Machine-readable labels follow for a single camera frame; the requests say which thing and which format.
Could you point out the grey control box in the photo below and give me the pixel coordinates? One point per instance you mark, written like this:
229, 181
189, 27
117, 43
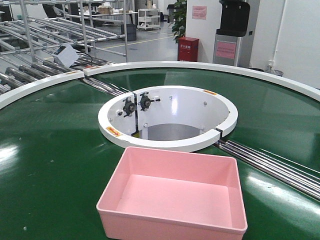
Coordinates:
65, 55

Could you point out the black water dispenser stand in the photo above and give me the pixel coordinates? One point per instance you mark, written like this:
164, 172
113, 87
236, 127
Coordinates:
233, 27

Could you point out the white outer conveyor rim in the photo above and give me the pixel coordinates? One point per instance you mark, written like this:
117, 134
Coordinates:
27, 89

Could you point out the white shelving cart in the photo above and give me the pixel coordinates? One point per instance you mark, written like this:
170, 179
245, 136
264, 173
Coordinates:
148, 19

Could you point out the metal roller conveyor rack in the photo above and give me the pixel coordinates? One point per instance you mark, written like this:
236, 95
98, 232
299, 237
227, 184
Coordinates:
22, 39

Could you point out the red fire extinguisher box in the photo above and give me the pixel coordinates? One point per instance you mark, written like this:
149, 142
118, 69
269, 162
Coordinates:
188, 49

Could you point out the pink wall notice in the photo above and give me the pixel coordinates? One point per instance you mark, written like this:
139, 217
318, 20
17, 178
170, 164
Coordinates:
199, 12

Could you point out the green potted plant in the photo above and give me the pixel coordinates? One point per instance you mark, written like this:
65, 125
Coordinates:
179, 14

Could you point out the pink plastic bin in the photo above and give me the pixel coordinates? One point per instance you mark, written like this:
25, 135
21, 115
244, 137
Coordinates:
158, 194

